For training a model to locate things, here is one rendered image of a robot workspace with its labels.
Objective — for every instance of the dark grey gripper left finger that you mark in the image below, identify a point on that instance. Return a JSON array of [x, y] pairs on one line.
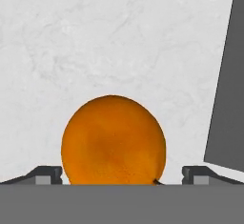
[[47, 172]]

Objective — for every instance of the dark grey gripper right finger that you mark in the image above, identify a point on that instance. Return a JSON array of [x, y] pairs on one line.
[[197, 172]]

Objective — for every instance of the orange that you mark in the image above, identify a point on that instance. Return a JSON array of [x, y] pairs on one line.
[[113, 142]]

